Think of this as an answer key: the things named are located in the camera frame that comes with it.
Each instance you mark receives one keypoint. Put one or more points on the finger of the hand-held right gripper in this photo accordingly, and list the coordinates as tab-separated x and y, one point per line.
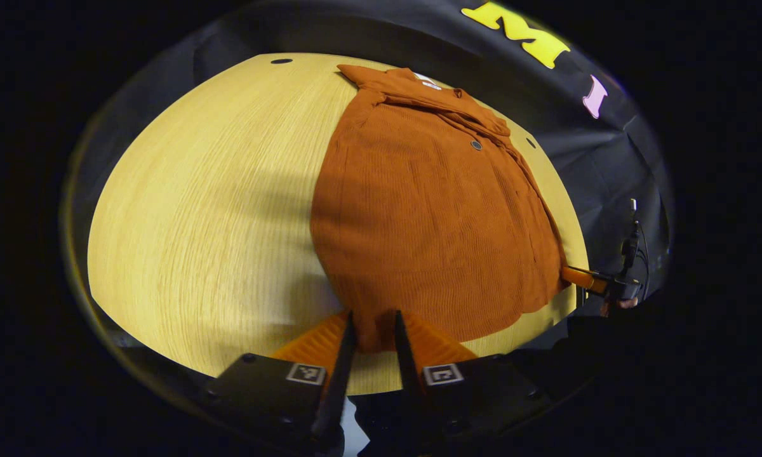
587	280

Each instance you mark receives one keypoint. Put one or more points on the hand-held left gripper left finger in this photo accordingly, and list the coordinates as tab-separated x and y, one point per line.
336	393

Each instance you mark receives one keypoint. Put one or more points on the orange button-up shirt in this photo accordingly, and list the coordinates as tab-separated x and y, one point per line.
432	222

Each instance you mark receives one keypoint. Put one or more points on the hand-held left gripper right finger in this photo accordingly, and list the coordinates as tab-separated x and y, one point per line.
409	381

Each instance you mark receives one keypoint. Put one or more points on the black backdrop cloth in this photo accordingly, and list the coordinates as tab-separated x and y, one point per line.
609	158

